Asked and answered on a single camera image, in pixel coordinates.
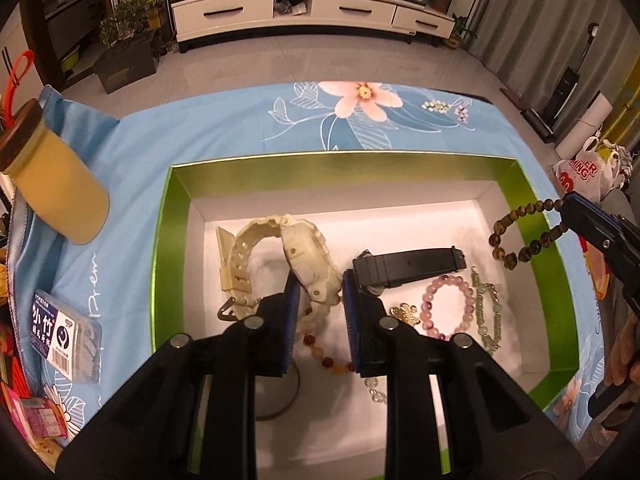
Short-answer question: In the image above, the yellow bottle with brown lid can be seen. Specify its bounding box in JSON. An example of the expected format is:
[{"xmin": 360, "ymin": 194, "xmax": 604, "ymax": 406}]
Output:
[{"xmin": 0, "ymin": 50, "xmax": 111, "ymax": 246}]

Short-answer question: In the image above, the person's right hand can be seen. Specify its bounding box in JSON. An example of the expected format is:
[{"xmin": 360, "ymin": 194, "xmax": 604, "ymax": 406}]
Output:
[{"xmin": 605, "ymin": 312, "xmax": 640, "ymax": 386}]

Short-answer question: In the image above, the upright vacuum cleaner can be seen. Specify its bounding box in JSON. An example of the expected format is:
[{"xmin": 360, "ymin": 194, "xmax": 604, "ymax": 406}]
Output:
[{"xmin": 522, "ymin": 22, "xmax": 601, "ymax": 143}]

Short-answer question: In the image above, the purple bead bracelet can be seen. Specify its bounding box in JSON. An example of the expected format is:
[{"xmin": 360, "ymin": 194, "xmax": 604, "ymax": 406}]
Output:
[{"xmin": 424, "ymin": 274, "xmax": 475, "ymax": 342}]

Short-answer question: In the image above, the pink snack packet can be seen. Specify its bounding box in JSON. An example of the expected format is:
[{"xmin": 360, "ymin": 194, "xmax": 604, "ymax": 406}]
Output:
[{"xmin": 15, "ymin": 395, "xmax": 68, "ymax": 438}]

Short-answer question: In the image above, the black watch strap piece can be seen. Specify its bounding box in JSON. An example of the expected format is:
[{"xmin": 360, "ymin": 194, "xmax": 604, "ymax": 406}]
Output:
[{"xmin": 352, "ymin": 246, "xmax": 466, "ymax": 295}]

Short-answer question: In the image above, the green cardboard box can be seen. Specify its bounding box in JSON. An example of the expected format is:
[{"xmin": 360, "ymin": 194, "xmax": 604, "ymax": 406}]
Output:
[{"xmin": 150, "ymin": 152, "xmax": 582, "ymax": 413}]

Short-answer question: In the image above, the brown bead bracelet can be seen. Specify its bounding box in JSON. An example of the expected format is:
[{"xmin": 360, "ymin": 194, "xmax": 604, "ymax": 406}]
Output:
[{"xmin": 490, "ymin": 199, "xmax": 568, "ymax": 270}]

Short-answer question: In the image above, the white red plastic bag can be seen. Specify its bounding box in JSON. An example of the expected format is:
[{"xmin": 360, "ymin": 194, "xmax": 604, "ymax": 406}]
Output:
[{"xmin": 552, "ymin": 135, "xmax": 633, "ymax": 201}]

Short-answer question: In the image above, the red orange bead bracelet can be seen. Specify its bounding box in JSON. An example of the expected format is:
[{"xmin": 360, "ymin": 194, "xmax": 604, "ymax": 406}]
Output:
[{"xmin": 299, "ymin": 305, "xmax": 358, "ymax": 376}]

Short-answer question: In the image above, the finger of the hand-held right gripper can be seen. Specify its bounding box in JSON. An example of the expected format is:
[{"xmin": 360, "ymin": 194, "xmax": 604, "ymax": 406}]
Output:
[
  {"xmin": 561, "ymin": 205, "xmax": 628, "ymax": 271},
  {"xmin": 562, "ymin": 192, "xmax": 640, "ymax": 246}
]

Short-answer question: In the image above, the dark planter with plants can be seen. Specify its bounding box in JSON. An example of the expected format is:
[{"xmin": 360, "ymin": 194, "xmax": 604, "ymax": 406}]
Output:
[{"xmin": 92, "ymin": 0, "xmax": 168, "ymax": 95}]

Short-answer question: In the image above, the white tv cabinet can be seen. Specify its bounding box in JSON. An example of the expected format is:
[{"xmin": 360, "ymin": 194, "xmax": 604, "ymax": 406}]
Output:
[{"xmin": 170, "ymin": 0, "xmax": 456, "ymax": 53}]

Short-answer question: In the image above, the white wrist watch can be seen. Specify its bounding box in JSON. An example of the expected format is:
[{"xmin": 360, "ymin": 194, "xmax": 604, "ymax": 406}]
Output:
[{"xmin": 216, "ymin": 214, "xmax": 342, "ymax": 323}]

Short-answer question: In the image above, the green jade bracelet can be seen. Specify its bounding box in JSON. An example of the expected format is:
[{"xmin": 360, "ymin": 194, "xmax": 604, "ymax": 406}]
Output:
[{"xmin": 470, "ymin": 267, "xmax": 503, "ymax": 356}]

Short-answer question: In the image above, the clear plastic toothpick box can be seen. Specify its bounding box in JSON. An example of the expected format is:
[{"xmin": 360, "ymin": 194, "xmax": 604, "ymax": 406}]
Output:
[{"xmin": 29, "ymin": 289, "xmax": 103, "ymax": 386}]

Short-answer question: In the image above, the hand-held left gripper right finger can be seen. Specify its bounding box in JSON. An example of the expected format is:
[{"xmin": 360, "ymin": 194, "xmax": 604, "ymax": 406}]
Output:
[{"xmin": 342, "ymin": 269, "xmax": 586, "ymax": 480}]

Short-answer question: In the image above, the thin black ring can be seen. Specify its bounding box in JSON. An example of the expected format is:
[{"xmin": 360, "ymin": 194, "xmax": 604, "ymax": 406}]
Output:
[{"xmin": 255, "ymin": 360, "xmax": 302, "ymax": 421}]

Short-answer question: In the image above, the white bead bracelet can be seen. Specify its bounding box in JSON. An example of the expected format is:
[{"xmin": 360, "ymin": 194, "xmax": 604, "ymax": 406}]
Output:
[{"xmin": 364, "ymin": 375, "xmax": 387, "ymax": 406}]

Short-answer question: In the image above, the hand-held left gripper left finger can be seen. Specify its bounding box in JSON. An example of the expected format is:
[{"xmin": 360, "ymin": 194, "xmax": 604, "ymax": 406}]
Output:
[{"xmin": 55, "ymin": 272, "xmax": 301, "ymax": 480}]

